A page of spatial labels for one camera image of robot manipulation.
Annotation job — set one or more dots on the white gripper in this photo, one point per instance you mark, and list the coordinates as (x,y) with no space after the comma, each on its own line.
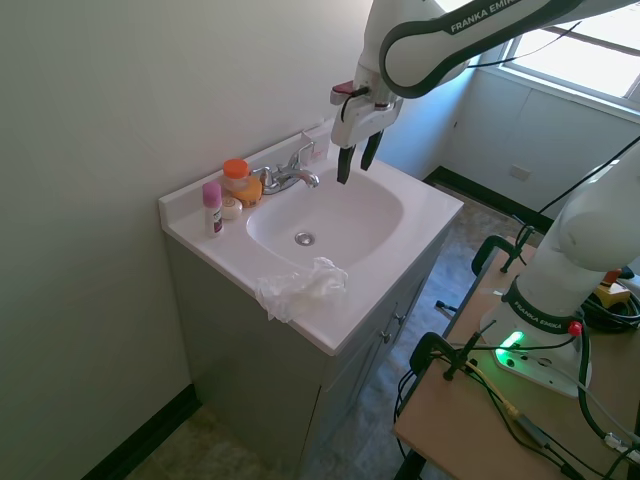
(361,120)

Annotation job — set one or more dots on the white tissue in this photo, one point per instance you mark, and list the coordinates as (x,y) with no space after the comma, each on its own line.
(305,287)

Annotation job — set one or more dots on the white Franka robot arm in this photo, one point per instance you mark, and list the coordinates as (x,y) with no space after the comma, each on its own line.
(425,45)

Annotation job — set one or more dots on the white box with red print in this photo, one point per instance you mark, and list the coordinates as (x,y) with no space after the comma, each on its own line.
(315,145)

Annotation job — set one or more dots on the white sink countertop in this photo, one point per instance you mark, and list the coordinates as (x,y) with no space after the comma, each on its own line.
(340,215)

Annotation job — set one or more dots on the chrome faucet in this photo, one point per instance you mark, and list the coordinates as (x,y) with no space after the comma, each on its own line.
(285,177)

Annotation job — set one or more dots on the chrome sink drain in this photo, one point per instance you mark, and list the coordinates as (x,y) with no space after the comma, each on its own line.
(305,238)

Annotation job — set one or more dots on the orange sponge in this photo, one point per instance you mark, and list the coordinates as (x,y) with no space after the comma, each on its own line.
(250,194)

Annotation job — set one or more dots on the tall jar orange lid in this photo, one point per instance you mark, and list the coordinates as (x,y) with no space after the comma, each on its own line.
(236,172)

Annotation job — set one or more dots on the white round soap container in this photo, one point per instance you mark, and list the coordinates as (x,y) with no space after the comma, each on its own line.
(232,209)

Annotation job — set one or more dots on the pink cap deodorant stick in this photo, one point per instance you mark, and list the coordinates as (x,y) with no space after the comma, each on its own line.
(212,210)

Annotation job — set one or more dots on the black C-clamp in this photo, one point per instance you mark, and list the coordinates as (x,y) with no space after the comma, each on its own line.
(430,345)
(487,250)

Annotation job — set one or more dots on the metal cabinet knob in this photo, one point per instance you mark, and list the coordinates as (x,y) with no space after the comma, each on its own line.
(399,317)
(386,336)

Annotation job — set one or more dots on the black table foot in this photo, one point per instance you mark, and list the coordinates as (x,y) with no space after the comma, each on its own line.
(445,306)

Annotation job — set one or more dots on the grey vanity cabinet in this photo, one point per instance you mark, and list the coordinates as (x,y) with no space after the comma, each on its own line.
(260,365)

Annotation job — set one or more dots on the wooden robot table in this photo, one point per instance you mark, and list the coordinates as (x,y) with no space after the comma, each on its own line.
(450,415)

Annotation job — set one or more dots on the yellow emergency stop box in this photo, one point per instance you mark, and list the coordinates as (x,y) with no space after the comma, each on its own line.
(612,292)

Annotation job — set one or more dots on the red black wrist camera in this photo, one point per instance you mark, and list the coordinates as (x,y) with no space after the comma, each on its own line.
(345,91)

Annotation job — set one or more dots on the white wall outlet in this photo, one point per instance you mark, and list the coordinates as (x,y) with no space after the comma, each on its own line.
(520,172)

